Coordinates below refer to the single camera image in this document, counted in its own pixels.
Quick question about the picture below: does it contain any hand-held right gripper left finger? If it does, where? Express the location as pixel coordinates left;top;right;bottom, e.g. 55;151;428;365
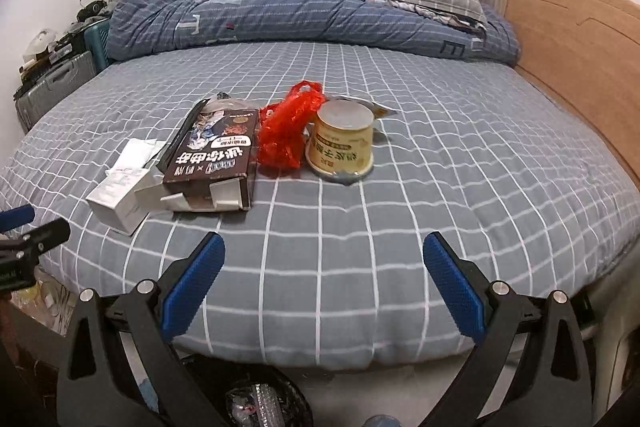
56;232;226;427

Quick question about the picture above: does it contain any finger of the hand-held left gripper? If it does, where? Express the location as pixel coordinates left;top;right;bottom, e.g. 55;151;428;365
0;205;36;232
0;218;71;259

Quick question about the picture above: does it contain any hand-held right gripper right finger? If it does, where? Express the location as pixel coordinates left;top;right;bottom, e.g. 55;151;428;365
422;232;593;427

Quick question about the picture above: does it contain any small white box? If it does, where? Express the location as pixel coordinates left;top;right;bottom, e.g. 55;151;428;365
86;168;156;237

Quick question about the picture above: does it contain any white paper slip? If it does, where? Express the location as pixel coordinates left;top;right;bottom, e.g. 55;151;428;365
112;138;169;173

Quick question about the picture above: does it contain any black trash bin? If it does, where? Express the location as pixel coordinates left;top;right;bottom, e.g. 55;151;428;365
184;356;314;427

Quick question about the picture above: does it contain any brown snack box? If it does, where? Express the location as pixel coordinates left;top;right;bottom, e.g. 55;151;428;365
135;107;261;213

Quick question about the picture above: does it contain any yellow can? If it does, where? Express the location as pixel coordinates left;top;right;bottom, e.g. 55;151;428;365
304;99;377;184

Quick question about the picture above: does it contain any red plastic bag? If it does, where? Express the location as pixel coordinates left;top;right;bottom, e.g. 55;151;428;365
256;81;326;170

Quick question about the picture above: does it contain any clear plastic bag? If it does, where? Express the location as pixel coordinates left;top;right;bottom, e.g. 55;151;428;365
201;91;251;112

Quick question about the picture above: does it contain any yellow white snack packet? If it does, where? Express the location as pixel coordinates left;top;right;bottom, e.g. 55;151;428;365
332;94;399;118

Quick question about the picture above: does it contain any patterned plastic bag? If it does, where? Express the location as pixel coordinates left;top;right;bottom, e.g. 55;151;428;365
19;276;77;338

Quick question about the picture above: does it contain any grey suitcase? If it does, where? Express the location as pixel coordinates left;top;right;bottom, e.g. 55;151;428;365
15;52;96;136

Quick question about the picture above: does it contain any white round object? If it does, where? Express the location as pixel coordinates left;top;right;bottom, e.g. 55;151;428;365
22;29;59;58

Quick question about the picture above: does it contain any teal suitcase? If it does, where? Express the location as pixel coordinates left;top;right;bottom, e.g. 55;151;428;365
84;18;111;74

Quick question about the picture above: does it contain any black bag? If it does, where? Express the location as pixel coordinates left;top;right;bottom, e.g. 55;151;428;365
75;0;114;26

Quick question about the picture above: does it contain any wooden headboard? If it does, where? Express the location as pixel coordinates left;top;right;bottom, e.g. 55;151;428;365
505;0;640;188

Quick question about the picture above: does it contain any blue striped quilt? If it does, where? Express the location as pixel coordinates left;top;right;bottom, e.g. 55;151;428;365
106;0;521;66

